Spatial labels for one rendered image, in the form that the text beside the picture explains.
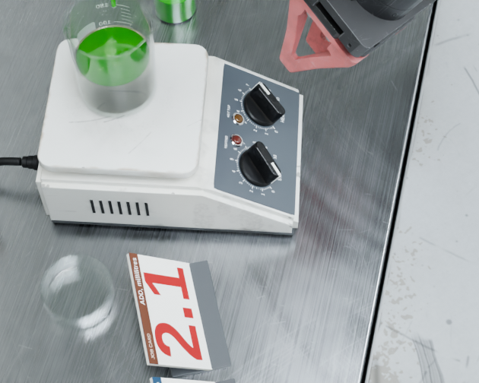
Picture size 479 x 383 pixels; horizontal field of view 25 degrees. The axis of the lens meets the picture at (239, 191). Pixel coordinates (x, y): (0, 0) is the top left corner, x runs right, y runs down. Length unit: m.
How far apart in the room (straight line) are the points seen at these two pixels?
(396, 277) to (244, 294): 0.12
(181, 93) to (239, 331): 0.19
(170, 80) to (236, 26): 0.16
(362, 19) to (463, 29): 0.28
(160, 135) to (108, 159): 0.04
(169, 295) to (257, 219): 0.09
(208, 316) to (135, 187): 0.11
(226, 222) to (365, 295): 0.12
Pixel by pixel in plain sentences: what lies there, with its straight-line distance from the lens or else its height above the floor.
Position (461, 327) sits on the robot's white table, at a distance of 0.84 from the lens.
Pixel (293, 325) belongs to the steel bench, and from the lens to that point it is 0.82.
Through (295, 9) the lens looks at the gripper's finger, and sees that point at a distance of 0.75.
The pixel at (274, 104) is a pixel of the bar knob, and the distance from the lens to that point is 0.84.
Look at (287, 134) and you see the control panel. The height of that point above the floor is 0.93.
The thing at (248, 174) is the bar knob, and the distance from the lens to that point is 0.82.
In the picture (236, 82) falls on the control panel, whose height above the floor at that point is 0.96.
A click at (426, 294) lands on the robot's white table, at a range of 0.84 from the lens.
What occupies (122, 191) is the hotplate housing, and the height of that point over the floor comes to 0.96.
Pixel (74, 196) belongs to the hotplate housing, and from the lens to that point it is 0.82.
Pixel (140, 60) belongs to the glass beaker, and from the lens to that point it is 0.76.
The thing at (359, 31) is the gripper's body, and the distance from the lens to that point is 0.72.
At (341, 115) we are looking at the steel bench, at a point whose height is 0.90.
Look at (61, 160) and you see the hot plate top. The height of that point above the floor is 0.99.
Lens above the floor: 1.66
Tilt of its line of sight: 60 degrees down
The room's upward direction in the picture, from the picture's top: straight up
